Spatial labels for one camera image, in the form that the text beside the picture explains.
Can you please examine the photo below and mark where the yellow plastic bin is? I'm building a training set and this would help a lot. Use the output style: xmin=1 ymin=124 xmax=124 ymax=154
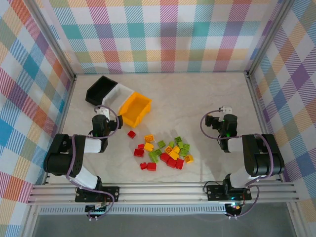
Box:
xmin=118 ymin=91 xmax=153 ymax=128

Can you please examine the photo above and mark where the white plastic bin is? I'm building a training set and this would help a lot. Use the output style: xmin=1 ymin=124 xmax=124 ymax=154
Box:
xmin=102 ymin=83 xmax=135 ymax=115

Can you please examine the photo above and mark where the black plastic bin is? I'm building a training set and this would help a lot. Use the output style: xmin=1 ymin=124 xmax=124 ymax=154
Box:
xmin=85 ymin=76 xmax=118 ymax=106

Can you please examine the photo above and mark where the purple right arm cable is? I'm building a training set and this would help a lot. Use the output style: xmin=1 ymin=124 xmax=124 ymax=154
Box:
xmin=200 ymin=110 xmax=275 ymax=220

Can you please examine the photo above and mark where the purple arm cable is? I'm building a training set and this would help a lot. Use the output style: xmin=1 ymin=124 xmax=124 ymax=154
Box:
xmin=66 ymin=105 xmax=119 ymax=221
xmin=200 ymin=110 xmax=275 ymax=220

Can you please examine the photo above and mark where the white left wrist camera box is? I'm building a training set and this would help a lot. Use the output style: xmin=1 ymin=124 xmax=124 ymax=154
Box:
xmin=95 ymin=107 xmax=110 ymax=119

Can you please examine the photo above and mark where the aluminium table side rail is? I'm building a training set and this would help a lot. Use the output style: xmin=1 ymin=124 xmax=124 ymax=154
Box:
xmin=41 ymin=74 xmax=77 ymax=186
xmin=246 ymin=73 xmax=283 ymax=182

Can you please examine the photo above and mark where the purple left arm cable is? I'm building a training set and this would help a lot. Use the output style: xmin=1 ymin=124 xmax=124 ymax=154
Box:
xmin=66 ymin=105 xmax=119 ymax=221

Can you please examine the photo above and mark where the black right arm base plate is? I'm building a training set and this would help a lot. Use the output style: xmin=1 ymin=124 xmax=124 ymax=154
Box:
xmin=206 ymin=184 xmax=252 ymax=201

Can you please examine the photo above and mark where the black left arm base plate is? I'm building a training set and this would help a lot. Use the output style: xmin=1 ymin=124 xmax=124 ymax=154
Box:
xmin=75 ymin=186 xmax=120 ymax=203

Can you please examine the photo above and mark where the aluminium mounting rail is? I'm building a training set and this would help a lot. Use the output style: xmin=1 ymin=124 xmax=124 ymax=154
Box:
xmin=26 ymin=182 xmax=300 ymax=206

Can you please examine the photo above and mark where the slotted grey cable duct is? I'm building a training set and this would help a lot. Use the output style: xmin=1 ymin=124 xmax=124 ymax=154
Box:
xmin=37 ymin=206 xmax=228 ymax=215

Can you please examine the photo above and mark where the aluminium frame post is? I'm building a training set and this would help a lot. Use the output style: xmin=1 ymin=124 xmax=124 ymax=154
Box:
xmin=23 ymin=0 xmax=76 ymax=79
xmin=245 ymin=0 xmax=296 ymax=79

